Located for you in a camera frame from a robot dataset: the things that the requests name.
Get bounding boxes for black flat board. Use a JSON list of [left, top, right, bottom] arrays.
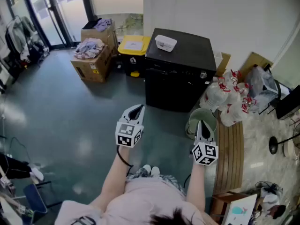
[[274, 84, 300, 120]]

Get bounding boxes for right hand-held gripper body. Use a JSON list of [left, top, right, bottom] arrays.
[[191, 136, 219, 166]]

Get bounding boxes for white painted canvas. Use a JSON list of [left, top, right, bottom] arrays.
[[221, 194, 258, 225]]

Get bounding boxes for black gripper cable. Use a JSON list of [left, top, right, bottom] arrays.
[[116, 146, 134, 176], [183, 173, 192, 188]]

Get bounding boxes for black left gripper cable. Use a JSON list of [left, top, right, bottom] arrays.
[[116, 146, 134, 176]]

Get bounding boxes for low brown cardboard box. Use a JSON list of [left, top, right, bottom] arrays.
[[70, 45, 113, 83]]

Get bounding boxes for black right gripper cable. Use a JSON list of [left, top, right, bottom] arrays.
[[183, 173, 192, 188]]

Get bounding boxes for wooden slatted bench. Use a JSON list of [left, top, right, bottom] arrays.
[[212, 111, 244, 195]]

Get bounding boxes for person's pink shirt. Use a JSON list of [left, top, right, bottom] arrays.
[[54, 177, 220, 225]]

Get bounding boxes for glass door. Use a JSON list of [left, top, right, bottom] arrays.
[[23, 0, 94, 48]]

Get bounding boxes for green plastic bucket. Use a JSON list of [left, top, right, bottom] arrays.
[[185, 108, 218, 140]]

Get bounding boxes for black round stand base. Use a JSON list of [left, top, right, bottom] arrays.
[[269, 136, 278, 155]]

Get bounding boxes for black strap buckle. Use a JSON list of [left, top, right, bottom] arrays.
[[70, 216, 97, 225]]

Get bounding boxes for person's right forearm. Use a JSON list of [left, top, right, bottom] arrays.
[[186, 163, 207, 212]]

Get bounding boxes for tall brown cardboard box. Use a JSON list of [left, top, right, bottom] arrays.
[[81, 20, 119, 56]]

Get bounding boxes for person's left forearm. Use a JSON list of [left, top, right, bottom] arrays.
[[89, 145, 134, 210]]

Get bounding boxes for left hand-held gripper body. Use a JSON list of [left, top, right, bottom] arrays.
[[115, 118, 144, 148]]

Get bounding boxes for pile of pastel clothes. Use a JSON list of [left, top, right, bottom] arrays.
[[74, 37, 105, 60]]

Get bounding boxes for purple garment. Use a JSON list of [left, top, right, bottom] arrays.
[[93, 18, 113, 32]]

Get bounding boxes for pile of clear plastic bottles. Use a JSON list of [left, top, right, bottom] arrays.
[[199, 69, 257, 127]]

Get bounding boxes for black bin with yellow lid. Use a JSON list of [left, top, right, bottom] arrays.
[[117, 35, 151, 77]]

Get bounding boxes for clothes rack with garments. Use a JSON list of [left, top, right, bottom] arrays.
[[4, 15, 51, 68]]

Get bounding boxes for large flat cardboard sheet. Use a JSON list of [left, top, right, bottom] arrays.
[[238, 52, 274, 79]]

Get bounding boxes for blue chair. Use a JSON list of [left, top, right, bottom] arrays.
[[22, 181, 63, 220]]

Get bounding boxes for black garment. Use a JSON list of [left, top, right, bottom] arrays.
[[82, 19, 103, 30]]

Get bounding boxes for clear plastic bag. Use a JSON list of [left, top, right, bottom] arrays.
[[245, 64, 291, 114]]

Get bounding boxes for person's plaid skirt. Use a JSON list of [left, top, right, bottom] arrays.
[[125, 167, 187, 195]]

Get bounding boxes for small flat cardboard sheet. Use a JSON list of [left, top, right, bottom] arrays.
[[215, 52, 232, 77]]

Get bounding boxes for black washing machine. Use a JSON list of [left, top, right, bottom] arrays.
[[144, 28, 217, 113]]

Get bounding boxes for white plastic lidded container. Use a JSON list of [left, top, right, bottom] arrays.
[[154, 34, 178, 53]]

